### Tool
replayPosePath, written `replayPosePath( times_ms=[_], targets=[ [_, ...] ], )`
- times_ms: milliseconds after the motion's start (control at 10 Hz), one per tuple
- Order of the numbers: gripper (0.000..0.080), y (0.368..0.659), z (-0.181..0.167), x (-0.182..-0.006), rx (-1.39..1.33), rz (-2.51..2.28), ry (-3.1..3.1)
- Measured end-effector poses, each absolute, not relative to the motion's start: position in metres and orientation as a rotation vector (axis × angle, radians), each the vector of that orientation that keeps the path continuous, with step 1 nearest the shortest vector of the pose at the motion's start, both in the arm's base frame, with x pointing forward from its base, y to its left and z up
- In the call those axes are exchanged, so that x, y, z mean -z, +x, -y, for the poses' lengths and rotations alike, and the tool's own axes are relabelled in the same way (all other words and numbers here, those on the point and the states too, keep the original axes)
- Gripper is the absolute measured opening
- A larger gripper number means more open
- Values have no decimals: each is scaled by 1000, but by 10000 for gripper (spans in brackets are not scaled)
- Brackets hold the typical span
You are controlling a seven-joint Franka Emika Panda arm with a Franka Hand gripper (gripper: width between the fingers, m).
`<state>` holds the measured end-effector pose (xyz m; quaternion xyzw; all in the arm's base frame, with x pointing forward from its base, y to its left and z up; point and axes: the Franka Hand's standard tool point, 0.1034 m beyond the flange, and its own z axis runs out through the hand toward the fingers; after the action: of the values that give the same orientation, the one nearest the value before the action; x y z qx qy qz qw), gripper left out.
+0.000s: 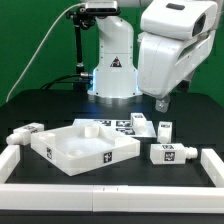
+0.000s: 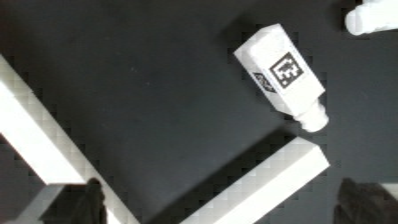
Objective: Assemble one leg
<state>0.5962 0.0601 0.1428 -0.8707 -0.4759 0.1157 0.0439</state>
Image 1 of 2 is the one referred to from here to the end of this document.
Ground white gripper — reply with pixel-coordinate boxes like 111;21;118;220
137;30;216;113

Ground white camera cable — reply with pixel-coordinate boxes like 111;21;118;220
5;3;86;103

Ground white square tabletop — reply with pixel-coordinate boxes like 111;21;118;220
31;122;140;176

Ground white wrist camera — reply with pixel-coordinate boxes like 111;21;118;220
140;0;218;40

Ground white U-shaped fence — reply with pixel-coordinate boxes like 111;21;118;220
0;146;224;214

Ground black base cables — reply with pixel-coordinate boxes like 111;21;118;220
40;72;94;90

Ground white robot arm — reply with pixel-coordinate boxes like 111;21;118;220
83;0;224;112

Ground white marker sheet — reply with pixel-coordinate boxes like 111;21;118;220
73;119;156;138

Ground black camera stand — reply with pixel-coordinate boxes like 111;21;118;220
66;6;95;92

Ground grey camera on stand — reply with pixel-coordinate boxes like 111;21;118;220
85;1;118;15

